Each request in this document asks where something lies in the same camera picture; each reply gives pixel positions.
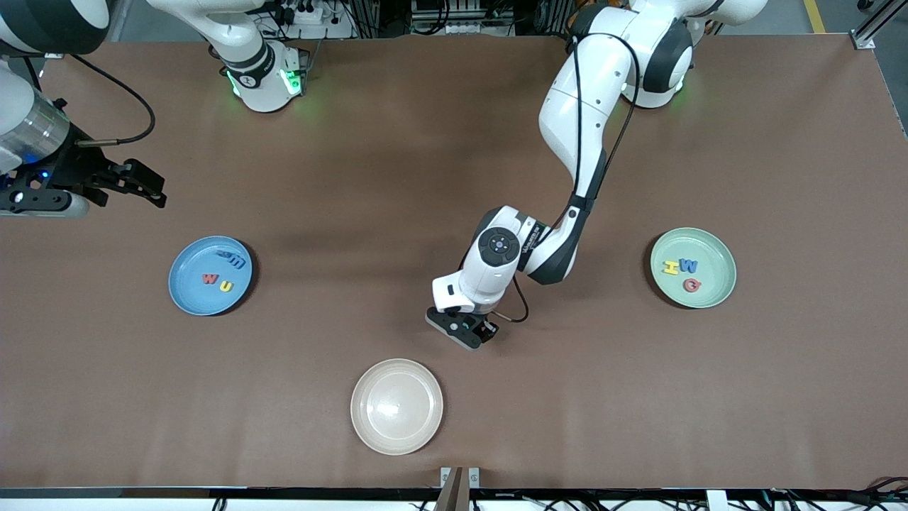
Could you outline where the beige round plate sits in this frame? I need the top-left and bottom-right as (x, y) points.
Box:
(350, 358), (445, 456)

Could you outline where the blue round plate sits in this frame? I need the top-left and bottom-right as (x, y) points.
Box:
(168, 236), (254, 317)

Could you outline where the green round plate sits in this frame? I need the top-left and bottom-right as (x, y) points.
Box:
(650, 227), (737, 309)

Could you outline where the black table edge bar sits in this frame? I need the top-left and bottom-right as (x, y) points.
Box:
(0, 486), (908, 500)

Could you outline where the white power strip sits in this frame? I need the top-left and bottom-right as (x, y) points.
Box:
(415, 21), (492, 36)

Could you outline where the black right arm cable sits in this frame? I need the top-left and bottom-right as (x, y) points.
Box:
(21, 53), (157, 147)

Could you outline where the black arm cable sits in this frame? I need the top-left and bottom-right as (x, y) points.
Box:
(21, 53), (157, 147)
(493, 28), (643, 324)

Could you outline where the grey bracket with post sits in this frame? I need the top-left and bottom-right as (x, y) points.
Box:
(440, 466), (481, 511)

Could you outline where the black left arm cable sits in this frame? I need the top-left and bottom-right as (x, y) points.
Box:
(493, 28), (643, 324)

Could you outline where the bundle of loose cables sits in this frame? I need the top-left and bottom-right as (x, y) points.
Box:
(766, 477), (908, 511)

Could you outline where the aluminium frame profile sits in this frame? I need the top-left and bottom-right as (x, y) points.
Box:
(851, 0), (908, 50)

